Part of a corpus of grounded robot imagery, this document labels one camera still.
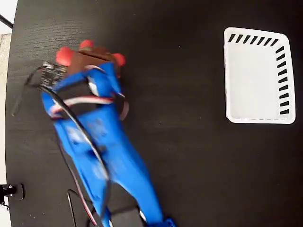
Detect bare camera circuit board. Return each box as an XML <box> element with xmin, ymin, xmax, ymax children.
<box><xmin>41</xmin><ymin>61</ymin><xmax>68</xmax><ymax>87</ymax></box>

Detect black metal bar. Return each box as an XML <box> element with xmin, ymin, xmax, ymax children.
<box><xmin>0</xmin><ymin>14</ymin><xmax>14</xmax><ymax>29</ymax></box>

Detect black camera cable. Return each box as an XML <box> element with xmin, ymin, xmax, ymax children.
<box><xmin>11</xmin><ymin>65</ymin><xmax>145</xmax><ymax>227</ymax></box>

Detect red turtle toy gold shell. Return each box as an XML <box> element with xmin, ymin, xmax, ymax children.
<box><xmin>55</xmin><ymin>39</ymin><xmax>126</xmax><ymax>79</ymax></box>

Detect white plastic basket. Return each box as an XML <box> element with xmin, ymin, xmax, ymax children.
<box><xmin>223</xmin><ymin>26</ymin><xmax>296</xmax><ymax>124</ymax></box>

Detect black table clamp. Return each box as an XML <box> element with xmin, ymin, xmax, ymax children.
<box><xmin>0</xmin><ymin>183</ymin><xmax>25</xmax><ymax>201</ymax></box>

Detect red white servo wires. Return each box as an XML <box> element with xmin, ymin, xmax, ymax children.
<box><xmin>48</xmin><ymin>65</ymin><xmax>130</xmax><ymax>227</ymax></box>

